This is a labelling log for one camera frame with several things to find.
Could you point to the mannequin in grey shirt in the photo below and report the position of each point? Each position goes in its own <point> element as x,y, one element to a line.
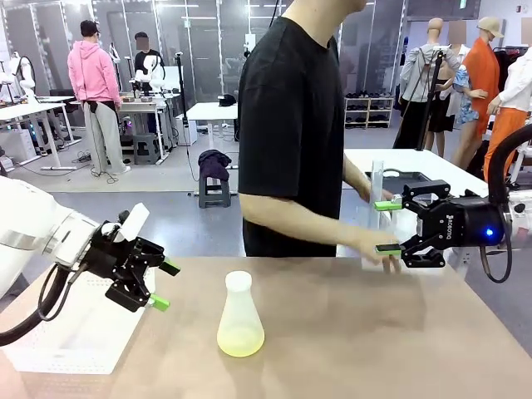
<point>420,75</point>

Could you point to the person's left forearm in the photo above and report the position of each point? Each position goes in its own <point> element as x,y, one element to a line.
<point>353,178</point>

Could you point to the black stand pole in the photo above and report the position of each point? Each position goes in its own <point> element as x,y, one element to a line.
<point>181,95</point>

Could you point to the wooden shoe rack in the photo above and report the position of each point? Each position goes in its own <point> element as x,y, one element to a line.
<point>370,112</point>

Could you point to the person in pink top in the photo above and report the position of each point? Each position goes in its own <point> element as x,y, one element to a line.
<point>97,75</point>

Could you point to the long white desk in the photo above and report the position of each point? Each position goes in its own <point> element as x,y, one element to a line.
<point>21,112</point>

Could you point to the white robot workbench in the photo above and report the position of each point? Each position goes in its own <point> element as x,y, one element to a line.
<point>145,107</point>

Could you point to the black camera tripod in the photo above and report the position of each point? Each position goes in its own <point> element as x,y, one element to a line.
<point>432,83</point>

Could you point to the person in black t-shirt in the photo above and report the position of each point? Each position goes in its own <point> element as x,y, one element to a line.
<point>291,124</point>

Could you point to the blue floral garment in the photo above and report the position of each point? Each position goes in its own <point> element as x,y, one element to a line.
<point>465,104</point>

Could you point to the black bag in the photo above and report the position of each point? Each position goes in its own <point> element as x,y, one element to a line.
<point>228,100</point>

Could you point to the grey plastic step stool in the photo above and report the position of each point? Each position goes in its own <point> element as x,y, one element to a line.
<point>214,195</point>
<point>145,145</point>

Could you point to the translucent plastic conical flask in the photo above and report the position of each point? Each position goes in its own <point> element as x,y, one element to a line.
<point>241,328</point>

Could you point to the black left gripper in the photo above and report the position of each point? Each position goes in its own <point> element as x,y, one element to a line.
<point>116,262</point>

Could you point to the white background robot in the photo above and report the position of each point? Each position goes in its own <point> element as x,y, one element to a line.
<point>154,77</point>
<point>26,75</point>

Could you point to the dark cloth bundle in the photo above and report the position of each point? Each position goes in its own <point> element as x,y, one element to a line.
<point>214,164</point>

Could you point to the white perforated plastic basket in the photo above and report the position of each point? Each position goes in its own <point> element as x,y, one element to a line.
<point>83,353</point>

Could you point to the white standing desk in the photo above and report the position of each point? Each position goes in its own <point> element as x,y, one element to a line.
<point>212,111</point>

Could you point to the person's right hand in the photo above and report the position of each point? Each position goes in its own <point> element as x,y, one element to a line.
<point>382,259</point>

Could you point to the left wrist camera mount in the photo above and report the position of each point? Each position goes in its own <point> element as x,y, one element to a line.
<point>133,222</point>

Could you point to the person's right forearm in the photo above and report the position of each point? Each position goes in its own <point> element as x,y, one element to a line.
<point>299,224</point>

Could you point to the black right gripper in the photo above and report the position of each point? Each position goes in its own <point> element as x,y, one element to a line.
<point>465,224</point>

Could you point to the clear plastic graduated cylinder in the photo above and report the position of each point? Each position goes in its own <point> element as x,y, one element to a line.
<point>377,178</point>

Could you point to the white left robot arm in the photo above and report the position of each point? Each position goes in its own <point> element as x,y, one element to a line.
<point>25,224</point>

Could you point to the white side table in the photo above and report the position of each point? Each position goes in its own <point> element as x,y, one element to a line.
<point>449,166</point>

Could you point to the background person in black shirt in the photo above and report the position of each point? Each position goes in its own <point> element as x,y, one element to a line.
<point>147,45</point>

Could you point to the mannequin in orange trousers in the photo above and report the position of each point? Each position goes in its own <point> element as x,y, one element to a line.
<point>505,124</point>

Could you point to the black plastic tray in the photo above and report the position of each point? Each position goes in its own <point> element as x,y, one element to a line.
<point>407,180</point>

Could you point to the mannequin in black skirt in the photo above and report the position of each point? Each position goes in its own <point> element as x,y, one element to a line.
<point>440,112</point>

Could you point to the person's left hand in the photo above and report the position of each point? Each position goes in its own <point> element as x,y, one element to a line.
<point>367,194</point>

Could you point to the mannequin in orange dress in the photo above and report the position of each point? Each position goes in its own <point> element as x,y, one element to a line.
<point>482,83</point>

